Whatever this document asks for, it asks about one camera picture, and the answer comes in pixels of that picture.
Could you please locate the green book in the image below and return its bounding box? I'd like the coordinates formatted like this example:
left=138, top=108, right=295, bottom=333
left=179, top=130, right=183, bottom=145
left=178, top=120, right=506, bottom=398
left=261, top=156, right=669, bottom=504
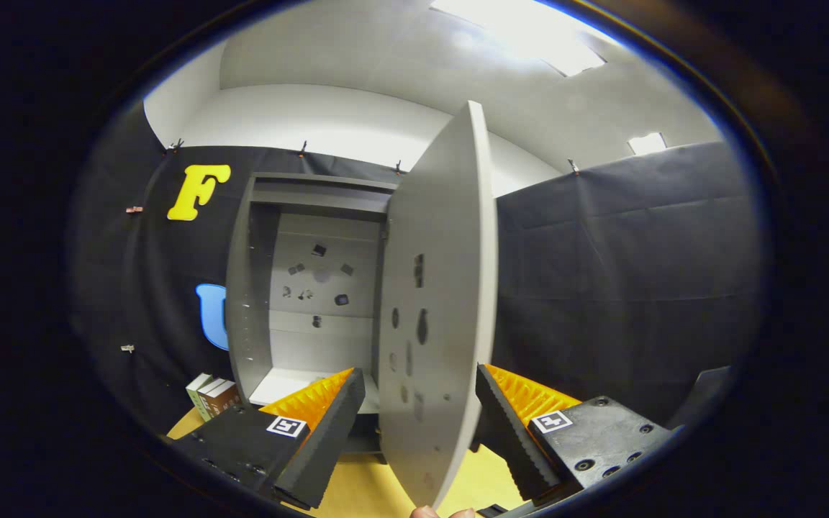
left=186, top=373, right=214, bottom=422

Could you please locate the black backdrop cloth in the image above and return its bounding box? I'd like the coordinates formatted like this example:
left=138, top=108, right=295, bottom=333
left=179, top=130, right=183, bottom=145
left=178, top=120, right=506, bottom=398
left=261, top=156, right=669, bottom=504
left=69, top=108, right=768, bottom=440

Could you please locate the light grey cabinet shelf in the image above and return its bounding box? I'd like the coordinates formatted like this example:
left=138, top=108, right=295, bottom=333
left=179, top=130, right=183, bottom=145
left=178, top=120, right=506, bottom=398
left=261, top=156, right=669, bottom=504
left=249, top=367, right=381, bottom=415

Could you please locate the dark grey cabinet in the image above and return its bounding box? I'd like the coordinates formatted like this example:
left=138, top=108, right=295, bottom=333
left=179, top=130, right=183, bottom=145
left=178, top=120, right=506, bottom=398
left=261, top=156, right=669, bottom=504
left=225, top=171, right=398, bottom=455

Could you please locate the dark grey object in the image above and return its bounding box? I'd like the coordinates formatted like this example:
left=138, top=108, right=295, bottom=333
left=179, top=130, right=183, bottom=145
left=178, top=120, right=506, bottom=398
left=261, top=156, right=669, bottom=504
left=666, top=365, right=735, bottom=432

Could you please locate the small ceiling light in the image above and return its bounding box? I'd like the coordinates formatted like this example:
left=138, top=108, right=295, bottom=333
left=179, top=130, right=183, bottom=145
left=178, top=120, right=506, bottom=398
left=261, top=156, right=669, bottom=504
left=627, top=132, right=669, bottom=156

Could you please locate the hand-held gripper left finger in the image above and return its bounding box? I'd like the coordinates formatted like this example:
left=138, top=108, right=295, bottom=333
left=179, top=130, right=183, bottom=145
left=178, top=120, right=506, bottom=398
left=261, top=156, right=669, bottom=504
left=170, top=368, right=366, bottom=510

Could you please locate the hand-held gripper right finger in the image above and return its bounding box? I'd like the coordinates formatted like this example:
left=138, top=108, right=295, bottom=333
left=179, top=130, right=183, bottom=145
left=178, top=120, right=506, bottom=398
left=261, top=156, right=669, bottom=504
left=474, top=363, right=674, bottom=504

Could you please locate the beige cabinet door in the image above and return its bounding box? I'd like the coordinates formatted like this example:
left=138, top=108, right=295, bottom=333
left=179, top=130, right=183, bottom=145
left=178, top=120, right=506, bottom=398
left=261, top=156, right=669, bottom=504
left=377, top=101, right=499, bottom=510

